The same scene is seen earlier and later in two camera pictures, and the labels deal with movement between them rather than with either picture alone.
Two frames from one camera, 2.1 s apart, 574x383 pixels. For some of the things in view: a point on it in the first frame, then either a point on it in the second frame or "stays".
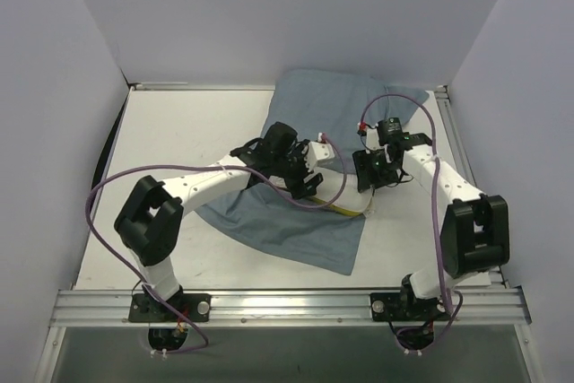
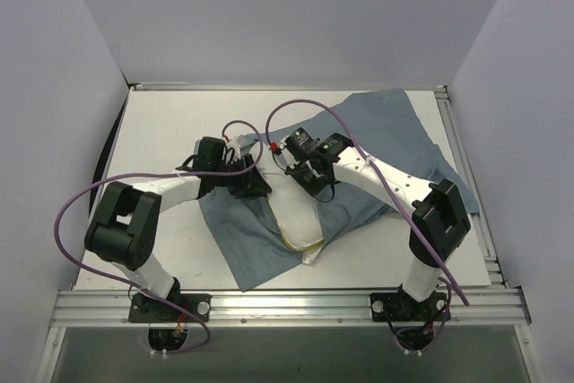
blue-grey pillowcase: [315, 103] to [240, 235]
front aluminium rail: [285, 308] stays
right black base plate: [397, 307] stays
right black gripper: [367, 170] to [308, 173]
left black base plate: [195, 307] stays
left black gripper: [303, 174] to [250, 179]
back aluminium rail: [143, 86] stays
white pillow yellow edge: [352, 202] to [293, 208]
